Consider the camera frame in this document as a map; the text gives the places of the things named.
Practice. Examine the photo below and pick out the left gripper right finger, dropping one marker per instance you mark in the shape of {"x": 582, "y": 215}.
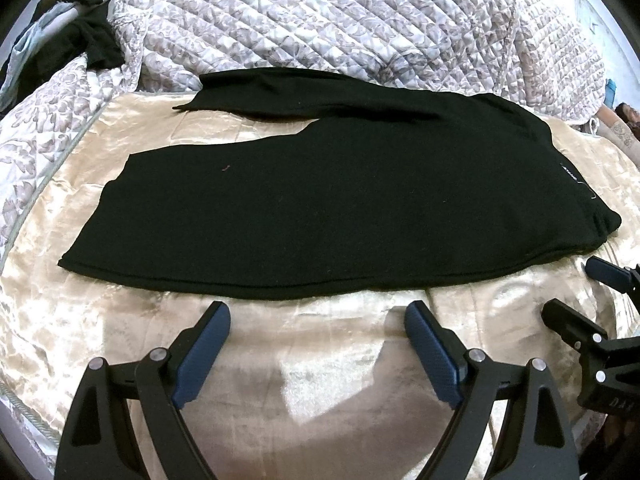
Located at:
{"x": 535, "y": 440}

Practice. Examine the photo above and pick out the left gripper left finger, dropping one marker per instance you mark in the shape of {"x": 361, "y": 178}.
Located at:
{"x": 98, "y": 440}

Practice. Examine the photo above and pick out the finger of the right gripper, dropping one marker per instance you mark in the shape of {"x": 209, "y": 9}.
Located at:
{"x": 624, "y": 280}
{"x": 574, "y": 328}

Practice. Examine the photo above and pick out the black pants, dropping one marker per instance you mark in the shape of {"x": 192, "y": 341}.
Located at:
{"x": 384, "y": 188}

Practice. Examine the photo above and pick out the person lying on bed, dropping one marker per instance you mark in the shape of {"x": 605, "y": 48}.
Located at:
{"x": 620, "y": 125}

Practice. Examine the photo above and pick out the golden satin bed sheet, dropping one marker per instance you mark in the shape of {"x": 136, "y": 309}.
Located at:
{"x": 325, "y": 388}

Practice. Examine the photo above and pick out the beige floral quilted comforter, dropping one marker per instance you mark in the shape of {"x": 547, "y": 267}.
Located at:
{"x": 527, "y": 51}

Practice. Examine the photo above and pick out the black clothes pile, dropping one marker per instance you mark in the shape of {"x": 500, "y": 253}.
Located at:
{"x": 90, "y": 34}

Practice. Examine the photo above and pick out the light blue garment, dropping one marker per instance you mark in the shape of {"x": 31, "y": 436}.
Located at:
{"x": 33, "y": 39}

